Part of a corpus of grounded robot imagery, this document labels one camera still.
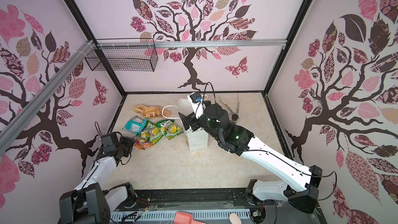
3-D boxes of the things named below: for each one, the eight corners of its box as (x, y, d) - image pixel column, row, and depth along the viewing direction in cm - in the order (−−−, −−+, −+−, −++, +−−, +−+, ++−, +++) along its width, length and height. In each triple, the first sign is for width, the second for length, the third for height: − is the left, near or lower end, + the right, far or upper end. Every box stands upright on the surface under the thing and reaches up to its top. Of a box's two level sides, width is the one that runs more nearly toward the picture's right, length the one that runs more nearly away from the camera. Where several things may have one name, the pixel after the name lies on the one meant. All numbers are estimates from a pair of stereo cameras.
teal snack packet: (124, 130, 100) (121, 127, 97) (134, 117, 107) (132, 114, 103) (139, 135, 97) (137, 132, 94) (148, 122, 104) (147, 118, 101)
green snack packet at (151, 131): (137, 136, 97) (135, 133, 95) (148, 123, 104) (147, 120, 101) (155, 145, 93) (154, 142, 91) (166, 131, 100) (165, 128, 97)
